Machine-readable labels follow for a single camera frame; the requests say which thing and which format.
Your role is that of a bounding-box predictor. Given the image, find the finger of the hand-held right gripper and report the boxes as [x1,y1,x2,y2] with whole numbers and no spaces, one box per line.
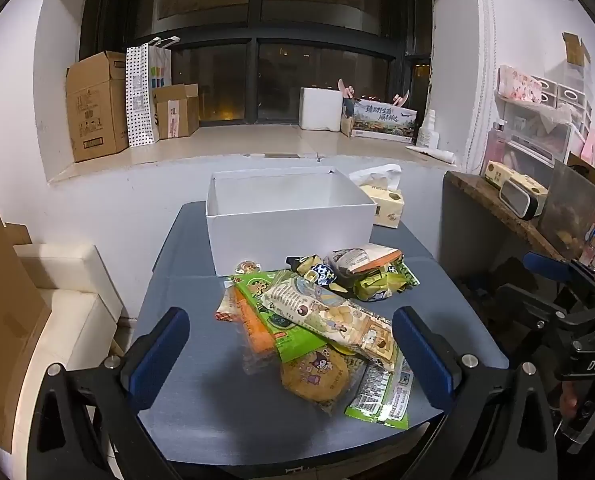
[522,251,595,293]
[496,282,585,333]

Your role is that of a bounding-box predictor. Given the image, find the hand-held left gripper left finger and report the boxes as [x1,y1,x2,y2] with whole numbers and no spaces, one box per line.
[28,306,190,480]

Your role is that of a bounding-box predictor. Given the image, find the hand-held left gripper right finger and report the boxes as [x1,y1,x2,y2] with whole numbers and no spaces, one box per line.
[392,305,558,480]

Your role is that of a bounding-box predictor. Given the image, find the orange snack packet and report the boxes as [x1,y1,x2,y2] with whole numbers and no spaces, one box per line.
[234,287,278,356]

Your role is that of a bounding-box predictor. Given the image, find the grey orange printed packet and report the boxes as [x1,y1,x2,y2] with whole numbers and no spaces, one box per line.
[327,243,403,276]

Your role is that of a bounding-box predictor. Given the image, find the dark blue snack packet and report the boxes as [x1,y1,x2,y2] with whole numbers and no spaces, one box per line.
[284,254,339,286]

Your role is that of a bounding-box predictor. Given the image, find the white cardboard box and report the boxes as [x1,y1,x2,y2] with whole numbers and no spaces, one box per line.
[204,166,378,277]

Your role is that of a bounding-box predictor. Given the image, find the person's right hand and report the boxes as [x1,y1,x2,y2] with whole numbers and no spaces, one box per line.
[557,379,595,423]

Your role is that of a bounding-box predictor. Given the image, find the green labelled snack packet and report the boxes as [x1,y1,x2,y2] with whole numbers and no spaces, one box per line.
[345,350,414,430]

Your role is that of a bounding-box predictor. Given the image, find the clear plastic container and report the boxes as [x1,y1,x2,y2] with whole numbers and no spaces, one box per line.
[537,159,595,261]

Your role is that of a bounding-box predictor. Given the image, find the cream desk clock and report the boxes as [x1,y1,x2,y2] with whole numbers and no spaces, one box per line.
[484,160,549,221]

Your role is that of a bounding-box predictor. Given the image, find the crumpled green snack packet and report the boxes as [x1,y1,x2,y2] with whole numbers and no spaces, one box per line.
[350,260,421,303]

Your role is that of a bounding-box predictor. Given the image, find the wooden side table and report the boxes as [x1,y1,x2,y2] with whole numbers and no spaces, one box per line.
[441,170,573,286]

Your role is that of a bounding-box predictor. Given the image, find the long cream biscuit packet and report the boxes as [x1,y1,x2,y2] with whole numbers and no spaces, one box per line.
[266,275,395,372]

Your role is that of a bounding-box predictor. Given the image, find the round cookie packet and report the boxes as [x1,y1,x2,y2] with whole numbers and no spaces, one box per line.
[277,344,365,415]

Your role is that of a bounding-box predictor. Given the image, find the pink bottle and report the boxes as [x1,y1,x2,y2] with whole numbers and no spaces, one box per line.
[487,120,508,166]

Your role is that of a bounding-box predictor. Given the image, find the clear plastic drawer organiser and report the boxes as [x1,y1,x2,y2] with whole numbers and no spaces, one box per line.
[492,65,595,181]

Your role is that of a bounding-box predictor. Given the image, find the cream tissue box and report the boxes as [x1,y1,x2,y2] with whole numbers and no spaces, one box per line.
[348,164,407,229]

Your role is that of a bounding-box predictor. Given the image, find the white tube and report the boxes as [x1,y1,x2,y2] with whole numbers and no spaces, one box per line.
[405,145,457,165]

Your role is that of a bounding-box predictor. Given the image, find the flat brown cardboard sheet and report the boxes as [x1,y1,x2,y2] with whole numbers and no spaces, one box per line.
[0,182,53,453]

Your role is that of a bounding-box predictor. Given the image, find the white spray bottle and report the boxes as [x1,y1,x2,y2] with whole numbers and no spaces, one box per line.
[417,109,441,148]

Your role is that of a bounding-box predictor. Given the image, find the pink floral pouch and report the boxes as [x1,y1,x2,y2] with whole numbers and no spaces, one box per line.
[497,65,545,103]

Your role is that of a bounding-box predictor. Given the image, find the landscape printed gift box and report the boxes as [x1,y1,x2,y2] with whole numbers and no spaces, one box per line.
[341,96,419,145]

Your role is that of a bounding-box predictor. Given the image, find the cardboard piece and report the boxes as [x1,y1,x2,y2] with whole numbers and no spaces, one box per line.
[562,32,591,67]

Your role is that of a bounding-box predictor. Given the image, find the small brown cardboard box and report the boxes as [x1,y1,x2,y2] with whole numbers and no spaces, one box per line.
[152,83,200,141]

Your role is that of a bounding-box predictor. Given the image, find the dotted white paper bag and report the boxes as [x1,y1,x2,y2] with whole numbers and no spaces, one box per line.
[125,36,180,148]

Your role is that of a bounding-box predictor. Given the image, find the large brown cardboard box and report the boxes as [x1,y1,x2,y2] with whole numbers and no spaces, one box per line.
[66,51,129,163]

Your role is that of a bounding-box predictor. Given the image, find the white foam box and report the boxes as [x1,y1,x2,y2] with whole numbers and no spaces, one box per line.
[299,87,345,132]

